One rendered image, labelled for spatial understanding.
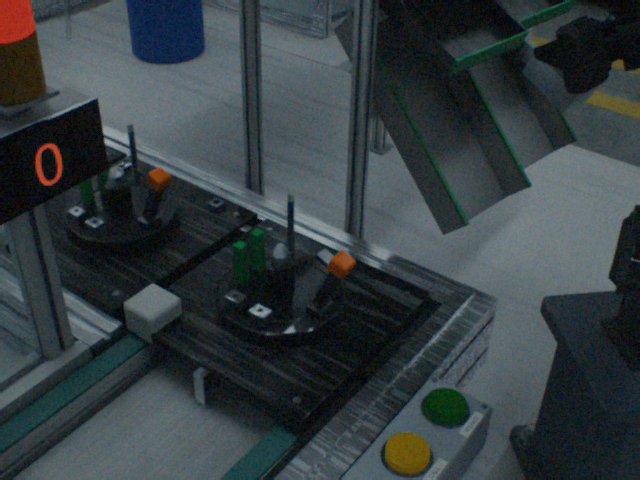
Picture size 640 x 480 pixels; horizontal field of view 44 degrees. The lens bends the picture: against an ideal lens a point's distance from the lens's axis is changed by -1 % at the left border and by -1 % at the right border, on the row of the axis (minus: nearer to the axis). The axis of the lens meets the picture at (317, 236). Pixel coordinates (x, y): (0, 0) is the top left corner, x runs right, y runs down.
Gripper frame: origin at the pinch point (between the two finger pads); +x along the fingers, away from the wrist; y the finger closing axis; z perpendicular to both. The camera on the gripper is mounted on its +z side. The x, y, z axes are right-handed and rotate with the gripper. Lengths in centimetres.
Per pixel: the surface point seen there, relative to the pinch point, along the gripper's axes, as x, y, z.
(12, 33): 14, 49, 15
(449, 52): 10.4, 7.1, 2.1
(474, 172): 19.4, -2.6, -14.7
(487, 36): 12.9, -2.5, 1.8
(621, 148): 127, -207, -77
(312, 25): 95, -45, 5
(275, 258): 19.9, 29.1, -12.9
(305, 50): 92, -38, 1
